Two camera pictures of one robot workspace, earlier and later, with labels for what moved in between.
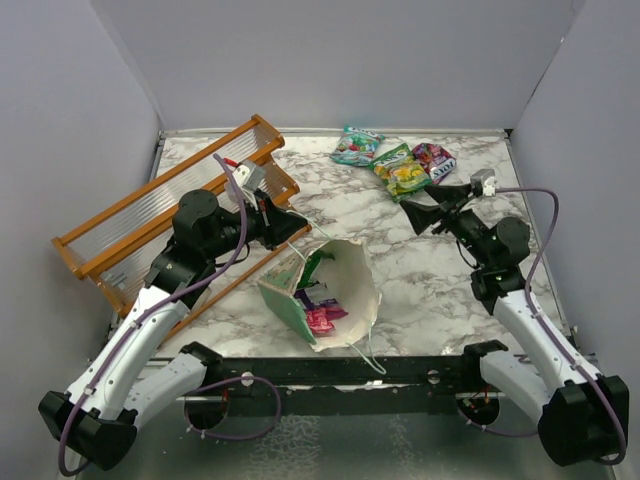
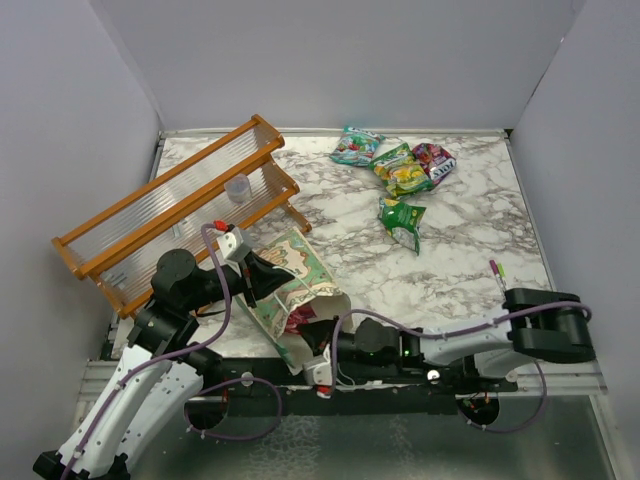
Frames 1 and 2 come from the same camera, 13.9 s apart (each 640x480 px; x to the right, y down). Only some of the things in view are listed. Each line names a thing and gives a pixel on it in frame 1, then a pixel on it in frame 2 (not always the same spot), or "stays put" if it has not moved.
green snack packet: x=405 y=176 stays put
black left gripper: x=275 y=224 -> x=262 y=276
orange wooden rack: x=118 y=247 stays put
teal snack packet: x=356 y=147 stays put
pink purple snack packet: x=435 y=160 stays put
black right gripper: x=421 y=215 -> x=318 y=334
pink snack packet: x=319 y=318 -> x=299 y=315
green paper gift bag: x=347 y=269 -> x=312 y=285
